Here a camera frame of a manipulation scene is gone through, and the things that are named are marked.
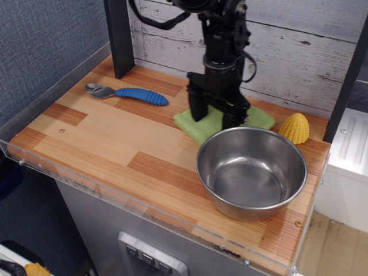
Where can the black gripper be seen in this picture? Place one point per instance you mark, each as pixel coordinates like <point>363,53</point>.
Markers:
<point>220,89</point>

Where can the green towel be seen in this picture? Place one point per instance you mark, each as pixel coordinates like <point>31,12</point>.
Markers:
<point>212,122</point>

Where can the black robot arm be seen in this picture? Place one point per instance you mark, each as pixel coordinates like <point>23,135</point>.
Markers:
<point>226,36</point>

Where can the stainless steel bowl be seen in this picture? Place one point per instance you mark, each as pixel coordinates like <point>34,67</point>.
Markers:
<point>249,173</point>

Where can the yellow toy corn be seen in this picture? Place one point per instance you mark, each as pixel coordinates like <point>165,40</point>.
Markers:
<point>295,128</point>

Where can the grey toy cabinet front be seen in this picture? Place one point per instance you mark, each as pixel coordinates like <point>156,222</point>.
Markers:
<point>186,227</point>

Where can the silver button panel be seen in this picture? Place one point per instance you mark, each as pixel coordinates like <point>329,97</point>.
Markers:
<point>142,258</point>

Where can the yellow object bottom left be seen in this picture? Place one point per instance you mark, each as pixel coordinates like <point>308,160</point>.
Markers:
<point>35,269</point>

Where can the blue handled metal spoon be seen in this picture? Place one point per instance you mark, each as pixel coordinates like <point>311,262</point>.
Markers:
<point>99,91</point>

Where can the black right post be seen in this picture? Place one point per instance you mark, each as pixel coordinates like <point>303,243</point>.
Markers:
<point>348,85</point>

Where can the white aluminium rail block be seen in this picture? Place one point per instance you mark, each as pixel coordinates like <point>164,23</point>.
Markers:
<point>342,194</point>

